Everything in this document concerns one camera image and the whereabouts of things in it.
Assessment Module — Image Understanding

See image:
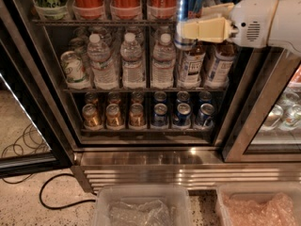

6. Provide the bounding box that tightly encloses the iced tea bottle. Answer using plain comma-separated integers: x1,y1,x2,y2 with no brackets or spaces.
177,41,206,89
204,42,236,89

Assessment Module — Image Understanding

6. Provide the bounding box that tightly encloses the silver can behind right door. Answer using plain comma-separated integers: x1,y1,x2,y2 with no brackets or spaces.
278,104,301,131

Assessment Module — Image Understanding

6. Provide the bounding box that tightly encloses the right iced tea bottle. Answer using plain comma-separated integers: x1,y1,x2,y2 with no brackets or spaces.
204,42,236,89

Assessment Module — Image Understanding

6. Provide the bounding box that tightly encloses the water bottle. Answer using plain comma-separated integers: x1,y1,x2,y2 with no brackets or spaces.
87,34,119,89
151,33,176,89
120,33,146,89

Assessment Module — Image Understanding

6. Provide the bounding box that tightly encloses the right fridge glass door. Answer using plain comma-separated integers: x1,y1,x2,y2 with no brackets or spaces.
221,0,301,163

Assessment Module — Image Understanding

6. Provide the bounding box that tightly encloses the left gold can front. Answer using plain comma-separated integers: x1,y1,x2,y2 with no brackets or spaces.
82,104,103,131

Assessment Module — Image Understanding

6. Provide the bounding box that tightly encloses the open fridge glass door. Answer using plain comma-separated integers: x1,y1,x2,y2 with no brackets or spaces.
0,0,71,179

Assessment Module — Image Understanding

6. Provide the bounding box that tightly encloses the middle gold can front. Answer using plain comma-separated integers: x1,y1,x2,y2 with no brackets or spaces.
105,104,124,130

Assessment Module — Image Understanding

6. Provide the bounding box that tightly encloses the pink bubble wrap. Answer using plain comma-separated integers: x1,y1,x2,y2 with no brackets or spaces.
223,192,299,226

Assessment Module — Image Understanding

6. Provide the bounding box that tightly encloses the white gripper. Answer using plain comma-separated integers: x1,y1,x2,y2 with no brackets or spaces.
177,0,278,48

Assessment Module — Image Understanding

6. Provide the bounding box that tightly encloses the gold can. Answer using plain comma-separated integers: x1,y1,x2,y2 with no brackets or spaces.
105,104,124,130
129,104,146,128
82,104,103,131

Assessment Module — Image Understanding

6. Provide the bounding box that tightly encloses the coca-cola can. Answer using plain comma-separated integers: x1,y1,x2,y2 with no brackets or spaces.
150,0,177,19
72,0,104,20
111,0,141,20

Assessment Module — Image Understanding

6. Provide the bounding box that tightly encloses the middle water bottle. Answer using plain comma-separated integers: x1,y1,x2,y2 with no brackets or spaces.
120,33,146,89

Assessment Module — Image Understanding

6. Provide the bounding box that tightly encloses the right blue can front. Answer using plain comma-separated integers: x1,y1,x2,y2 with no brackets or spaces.
194,103,214,130

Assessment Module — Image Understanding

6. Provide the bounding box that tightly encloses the left coca-cola can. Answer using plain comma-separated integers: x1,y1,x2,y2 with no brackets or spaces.
72,0,104,20

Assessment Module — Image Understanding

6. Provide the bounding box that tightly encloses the right gold can front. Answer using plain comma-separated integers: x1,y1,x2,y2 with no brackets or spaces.
129,104,146,128

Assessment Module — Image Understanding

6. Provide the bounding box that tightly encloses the bin with pink bubble wrap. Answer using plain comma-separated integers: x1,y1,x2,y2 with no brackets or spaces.
216,182,301,226

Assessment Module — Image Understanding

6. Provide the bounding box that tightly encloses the left iced tea bottle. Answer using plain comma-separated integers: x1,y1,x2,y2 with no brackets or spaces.
177,41,206,89

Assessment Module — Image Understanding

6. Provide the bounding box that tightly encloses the left blue can front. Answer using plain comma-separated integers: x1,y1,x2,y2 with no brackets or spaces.
151,104,167,128

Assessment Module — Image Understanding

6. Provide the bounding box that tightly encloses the right coca-cola can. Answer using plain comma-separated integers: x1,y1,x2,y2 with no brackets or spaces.
150,0,177,19

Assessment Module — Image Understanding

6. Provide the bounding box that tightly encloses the steel fridge base grille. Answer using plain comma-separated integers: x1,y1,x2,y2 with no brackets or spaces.
71,148,301,192

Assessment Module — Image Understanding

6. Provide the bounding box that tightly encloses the middle blue can front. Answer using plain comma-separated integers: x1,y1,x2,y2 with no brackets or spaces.
172,103,191,129

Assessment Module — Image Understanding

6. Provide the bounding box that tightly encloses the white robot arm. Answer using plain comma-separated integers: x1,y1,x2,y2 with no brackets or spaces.
177,0,301,56

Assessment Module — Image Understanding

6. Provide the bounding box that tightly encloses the middle coca-cola can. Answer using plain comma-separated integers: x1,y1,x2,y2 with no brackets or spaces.
111,0,141,20

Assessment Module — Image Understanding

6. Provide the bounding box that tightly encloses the black power cable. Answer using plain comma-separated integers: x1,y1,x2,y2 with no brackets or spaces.
38,172,97,211

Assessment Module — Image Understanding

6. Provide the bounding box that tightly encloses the clear plastic bin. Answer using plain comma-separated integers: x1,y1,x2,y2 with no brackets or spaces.
91,185,193,226

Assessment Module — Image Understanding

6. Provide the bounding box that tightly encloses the right water bottle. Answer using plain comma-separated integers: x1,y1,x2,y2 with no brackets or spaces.
151,33,176,89

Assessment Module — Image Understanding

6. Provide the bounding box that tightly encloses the blue silver redbull can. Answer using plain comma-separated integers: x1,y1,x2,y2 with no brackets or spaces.
174,0,203,51

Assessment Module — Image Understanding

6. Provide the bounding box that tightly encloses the clear bubble wrap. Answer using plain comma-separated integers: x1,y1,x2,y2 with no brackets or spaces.
109,200,173,226

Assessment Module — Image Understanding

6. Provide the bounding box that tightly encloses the left water bottle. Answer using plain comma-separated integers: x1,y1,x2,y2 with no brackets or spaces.
87,34,119,89

